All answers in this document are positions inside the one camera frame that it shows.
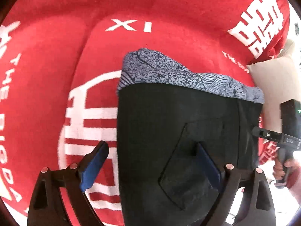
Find black pants grey patterned waistband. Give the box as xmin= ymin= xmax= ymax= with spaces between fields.
xmin=117 ymin=48 xmax=264 ymax=225

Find person's right hand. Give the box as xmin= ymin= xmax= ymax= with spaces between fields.
xmin=273 ymin=157 xmax=300 ymax=189

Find red blanket white characters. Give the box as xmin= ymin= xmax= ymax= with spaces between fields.
xmin=1 ymin=0 xmax=290 ymax=225

